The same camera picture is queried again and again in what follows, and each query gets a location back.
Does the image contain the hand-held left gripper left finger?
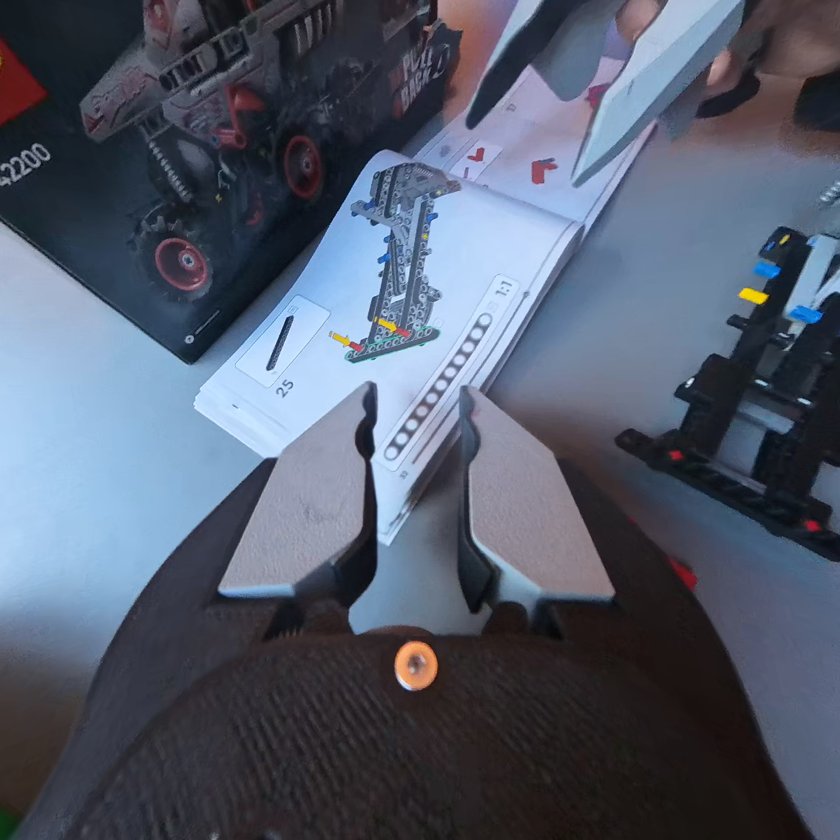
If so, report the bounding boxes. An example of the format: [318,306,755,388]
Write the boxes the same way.
[217,382,382,611]

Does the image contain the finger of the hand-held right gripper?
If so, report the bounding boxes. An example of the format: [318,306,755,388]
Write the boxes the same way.
[570,0,747,188]
[466,0,631,129]

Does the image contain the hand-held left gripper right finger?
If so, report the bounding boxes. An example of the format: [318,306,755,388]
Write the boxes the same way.
[458,386,618,618]

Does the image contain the lego instruction booklet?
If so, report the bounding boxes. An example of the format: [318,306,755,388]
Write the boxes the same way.
[192,59,660,547]

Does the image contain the partly built lego model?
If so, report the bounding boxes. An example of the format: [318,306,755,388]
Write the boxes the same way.
[615,176,840,562]

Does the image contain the black lego set box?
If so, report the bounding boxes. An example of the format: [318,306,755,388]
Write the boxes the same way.
[0,0,463,365]

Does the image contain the person's right hand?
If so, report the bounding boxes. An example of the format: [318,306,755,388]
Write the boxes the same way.
[707,0,840,89]

